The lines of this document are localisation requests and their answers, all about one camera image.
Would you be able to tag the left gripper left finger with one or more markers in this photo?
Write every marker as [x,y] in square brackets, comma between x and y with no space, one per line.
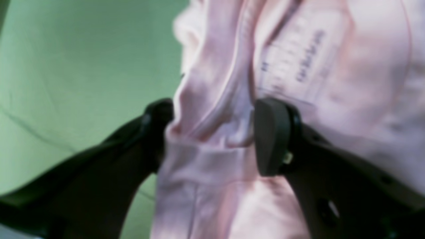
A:
[88,195]

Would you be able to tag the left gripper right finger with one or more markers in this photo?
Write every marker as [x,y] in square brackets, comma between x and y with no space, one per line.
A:
[341,195]

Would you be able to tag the green table cloth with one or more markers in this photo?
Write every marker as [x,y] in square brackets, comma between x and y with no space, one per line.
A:
[74,71]

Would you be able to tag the pink t-shirt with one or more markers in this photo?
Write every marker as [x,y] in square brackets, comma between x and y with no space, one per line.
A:
[354,69]

